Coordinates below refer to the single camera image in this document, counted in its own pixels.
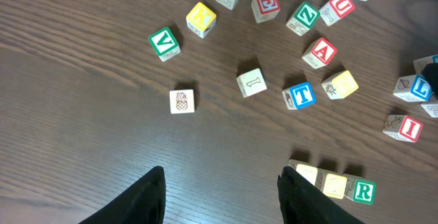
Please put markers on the blue 2 block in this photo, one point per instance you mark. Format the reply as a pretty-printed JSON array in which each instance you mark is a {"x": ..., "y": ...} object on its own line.
[{"x": 420, "y": 64}]

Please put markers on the blue l block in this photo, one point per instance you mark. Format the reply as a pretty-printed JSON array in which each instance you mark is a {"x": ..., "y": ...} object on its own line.
[
  {"x": 431, "y": 106},
  {"x": 412, "y": 88}
]

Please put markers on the yellow C block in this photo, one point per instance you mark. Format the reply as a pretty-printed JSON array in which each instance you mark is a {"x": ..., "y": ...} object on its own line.
[{"x": 309, "y": 172}]

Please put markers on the blue T block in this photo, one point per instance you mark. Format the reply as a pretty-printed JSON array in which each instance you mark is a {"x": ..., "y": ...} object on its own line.
[{"x": 299, "y": 96}]

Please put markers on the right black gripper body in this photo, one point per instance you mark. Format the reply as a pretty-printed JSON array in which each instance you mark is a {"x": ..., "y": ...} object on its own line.
[{"x": 430, "y": 73}]

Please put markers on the yellow S block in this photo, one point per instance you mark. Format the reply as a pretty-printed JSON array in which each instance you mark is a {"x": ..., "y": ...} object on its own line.
[{"x": 340, "y": 85}]

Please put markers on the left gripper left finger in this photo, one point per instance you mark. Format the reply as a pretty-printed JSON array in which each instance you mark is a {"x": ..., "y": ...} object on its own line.
[{"x": 143, "y": 202}]

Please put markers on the red I block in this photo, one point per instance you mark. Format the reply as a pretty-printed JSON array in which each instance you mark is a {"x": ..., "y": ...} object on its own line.
[{"x": 403, "y": 128}]

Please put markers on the green Z block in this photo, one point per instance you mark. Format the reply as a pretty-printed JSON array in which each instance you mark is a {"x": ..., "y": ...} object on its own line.
[{"x": 303, "y": 19}]

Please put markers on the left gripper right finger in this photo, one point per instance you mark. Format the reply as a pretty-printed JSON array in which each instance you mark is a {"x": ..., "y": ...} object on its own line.
[{"x": 302, "y": 203}]

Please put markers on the red A block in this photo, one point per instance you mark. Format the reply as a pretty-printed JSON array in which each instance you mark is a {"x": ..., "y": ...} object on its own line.
[{"x": 319, "y": 53}]

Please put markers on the plain picture block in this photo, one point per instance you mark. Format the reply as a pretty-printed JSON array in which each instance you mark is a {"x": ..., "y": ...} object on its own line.
[{"x": 182, "y": 101}]

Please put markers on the red U block left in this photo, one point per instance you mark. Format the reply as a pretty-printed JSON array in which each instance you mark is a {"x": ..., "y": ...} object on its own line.
[{"x": 335, "y": 10}]

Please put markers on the yellow O block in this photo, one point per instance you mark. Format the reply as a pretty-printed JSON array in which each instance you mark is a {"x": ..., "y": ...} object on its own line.
[{"x": 331, "y": 184}]

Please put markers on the red E block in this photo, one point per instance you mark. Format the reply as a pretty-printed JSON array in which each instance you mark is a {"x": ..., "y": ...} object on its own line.
[{"x": 265, "y": 10}]

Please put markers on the plain red-sided block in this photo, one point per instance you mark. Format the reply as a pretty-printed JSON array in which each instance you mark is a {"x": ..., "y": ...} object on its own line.
[{"x": 251, "y": 82}]

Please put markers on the yellow block far left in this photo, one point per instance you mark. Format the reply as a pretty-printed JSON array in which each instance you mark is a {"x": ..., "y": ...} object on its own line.
[{"x": 201, "y": 19}]

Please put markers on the green R block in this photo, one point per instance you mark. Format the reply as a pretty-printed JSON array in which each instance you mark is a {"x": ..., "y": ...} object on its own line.
[{"x": 360, "y": 190}]

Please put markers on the green V block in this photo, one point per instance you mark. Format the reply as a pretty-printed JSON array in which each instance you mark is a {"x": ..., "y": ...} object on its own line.
[{"x": 164, "y": 44}]

